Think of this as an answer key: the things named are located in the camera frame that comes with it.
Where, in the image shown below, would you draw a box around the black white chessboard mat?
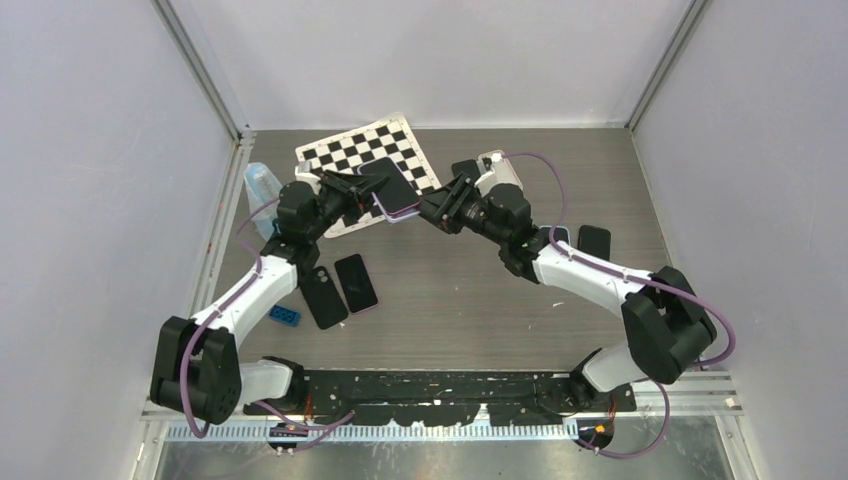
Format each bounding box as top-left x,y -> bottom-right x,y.
295,113 -> 441,196

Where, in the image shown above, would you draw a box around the black phone from case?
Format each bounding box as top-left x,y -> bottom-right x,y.
451,159 -> 481,183

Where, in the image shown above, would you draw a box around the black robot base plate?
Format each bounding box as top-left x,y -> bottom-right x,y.
268,370 -> 636,427

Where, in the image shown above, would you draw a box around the beige phone case with ring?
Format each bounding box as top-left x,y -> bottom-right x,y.
478,150 -> 525,190

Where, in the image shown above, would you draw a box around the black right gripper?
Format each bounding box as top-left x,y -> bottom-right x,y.
407,173 -> 508,248

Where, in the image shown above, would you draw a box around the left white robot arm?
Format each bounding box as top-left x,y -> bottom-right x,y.
150,172 -> 389,438

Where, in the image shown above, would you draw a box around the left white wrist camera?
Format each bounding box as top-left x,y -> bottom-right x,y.
294,162 -> 322,184

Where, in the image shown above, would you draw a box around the purple edged phone from case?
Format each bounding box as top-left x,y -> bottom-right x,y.
334,254 -> 379,314

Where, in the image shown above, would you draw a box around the blue toy brick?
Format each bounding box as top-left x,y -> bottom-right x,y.
268,305 -> 301,327

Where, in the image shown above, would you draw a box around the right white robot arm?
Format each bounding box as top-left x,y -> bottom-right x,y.
419,175 -> 717,411

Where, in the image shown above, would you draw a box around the lilac cased phone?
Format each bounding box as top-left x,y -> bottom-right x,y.
372,194 -> 420,224

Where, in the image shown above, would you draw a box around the light blue cased phone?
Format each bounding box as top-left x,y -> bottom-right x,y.
543,226 -> 571,245

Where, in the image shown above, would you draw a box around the dark phone from lilac case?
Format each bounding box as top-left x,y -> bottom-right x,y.
355,157 -> 420,216

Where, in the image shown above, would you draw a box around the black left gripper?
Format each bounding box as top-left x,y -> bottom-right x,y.
307,171 -> 391,243

